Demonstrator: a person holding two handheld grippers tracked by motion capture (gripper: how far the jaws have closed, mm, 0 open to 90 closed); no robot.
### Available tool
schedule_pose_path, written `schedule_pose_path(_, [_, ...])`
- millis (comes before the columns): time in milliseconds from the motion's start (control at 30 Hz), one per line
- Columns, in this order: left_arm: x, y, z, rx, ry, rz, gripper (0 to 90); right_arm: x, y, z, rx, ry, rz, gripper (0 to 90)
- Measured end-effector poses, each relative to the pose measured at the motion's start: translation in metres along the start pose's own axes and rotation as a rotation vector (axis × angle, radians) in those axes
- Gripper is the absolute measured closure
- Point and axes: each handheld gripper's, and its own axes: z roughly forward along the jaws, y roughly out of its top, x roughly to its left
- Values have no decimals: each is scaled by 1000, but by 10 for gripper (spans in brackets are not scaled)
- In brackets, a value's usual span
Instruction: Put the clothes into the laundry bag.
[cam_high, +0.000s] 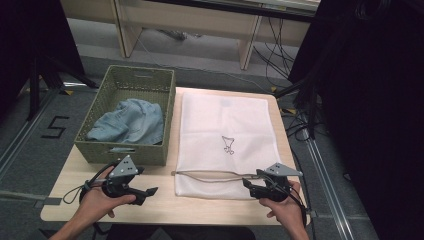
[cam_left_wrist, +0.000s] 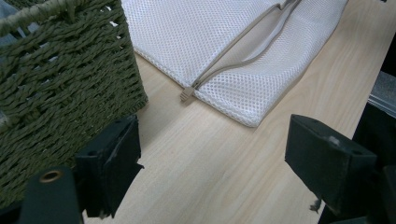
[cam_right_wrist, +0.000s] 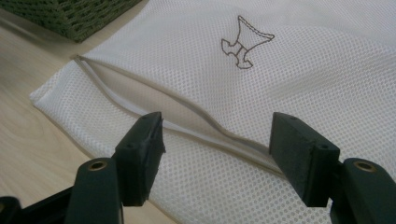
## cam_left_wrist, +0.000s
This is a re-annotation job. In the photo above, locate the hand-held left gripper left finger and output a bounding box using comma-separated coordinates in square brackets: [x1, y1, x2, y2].
[74, 114, 145, 219]

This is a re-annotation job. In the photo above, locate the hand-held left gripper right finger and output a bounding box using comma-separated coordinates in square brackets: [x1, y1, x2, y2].
[284, 113, 378, 217]

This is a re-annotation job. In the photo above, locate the green woven basket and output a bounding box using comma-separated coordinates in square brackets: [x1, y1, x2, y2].
[0, 0, 149, 210]

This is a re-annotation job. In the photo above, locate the white mesh laundry bag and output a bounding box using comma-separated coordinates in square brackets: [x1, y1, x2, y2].
[120, 0, 349, 129]

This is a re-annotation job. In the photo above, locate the grey cloth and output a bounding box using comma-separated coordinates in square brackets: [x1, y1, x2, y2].
[367, 70, 396, 119]

